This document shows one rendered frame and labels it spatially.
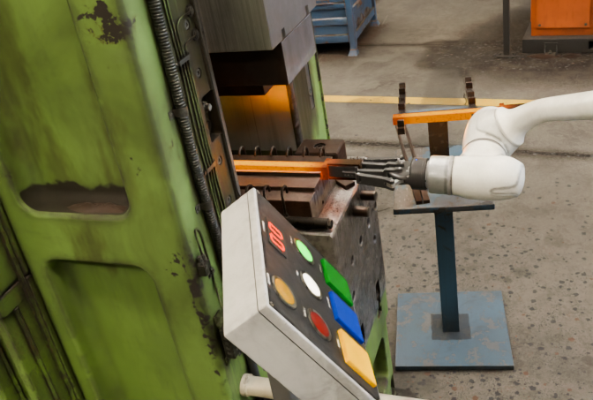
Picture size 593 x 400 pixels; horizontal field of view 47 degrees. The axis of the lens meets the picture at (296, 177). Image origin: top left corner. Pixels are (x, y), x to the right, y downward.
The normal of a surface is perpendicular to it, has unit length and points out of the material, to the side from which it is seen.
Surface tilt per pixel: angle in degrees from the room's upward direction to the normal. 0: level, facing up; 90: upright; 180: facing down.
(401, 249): 0
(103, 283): 90
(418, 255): 0
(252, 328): 90
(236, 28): 90
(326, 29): 90
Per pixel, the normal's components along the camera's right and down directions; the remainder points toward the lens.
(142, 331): -0.32, 0.50
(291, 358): 0.11, 0.46
